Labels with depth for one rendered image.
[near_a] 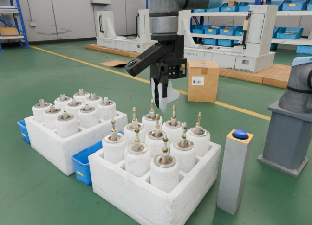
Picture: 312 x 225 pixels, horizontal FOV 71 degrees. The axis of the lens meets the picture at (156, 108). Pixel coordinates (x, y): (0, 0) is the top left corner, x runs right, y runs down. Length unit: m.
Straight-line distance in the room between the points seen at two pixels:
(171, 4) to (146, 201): 0.59
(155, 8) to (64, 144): 0.71
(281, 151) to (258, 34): 1.80
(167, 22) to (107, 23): 4.56
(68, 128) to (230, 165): 0.70
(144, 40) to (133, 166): 3.34
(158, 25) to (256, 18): 2.28
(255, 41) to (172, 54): 2.23
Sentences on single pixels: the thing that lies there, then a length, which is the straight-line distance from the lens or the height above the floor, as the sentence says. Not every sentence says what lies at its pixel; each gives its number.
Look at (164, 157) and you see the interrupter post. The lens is 0.71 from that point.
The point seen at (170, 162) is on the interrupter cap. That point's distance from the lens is 0.72.
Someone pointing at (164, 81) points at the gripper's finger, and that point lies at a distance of 0.57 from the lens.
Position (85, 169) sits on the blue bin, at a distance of 0.99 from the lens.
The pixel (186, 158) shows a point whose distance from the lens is 0.79.
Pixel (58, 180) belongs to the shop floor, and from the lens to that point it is 1.13.
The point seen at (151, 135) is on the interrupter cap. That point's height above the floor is 0.25.
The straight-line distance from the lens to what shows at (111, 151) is 0.84.
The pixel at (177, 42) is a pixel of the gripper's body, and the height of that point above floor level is 0.62.
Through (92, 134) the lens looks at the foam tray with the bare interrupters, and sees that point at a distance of 1.11.
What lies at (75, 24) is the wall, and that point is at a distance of 7.22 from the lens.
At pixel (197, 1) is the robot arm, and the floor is 0.72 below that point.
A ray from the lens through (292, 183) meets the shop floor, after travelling 1.19.
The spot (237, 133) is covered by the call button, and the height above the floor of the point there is 0.33.
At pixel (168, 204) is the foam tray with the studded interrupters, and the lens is 0.71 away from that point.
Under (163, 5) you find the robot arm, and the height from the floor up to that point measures 0.71.
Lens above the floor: 0.68
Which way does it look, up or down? 23 degrees down
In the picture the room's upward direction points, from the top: straight up
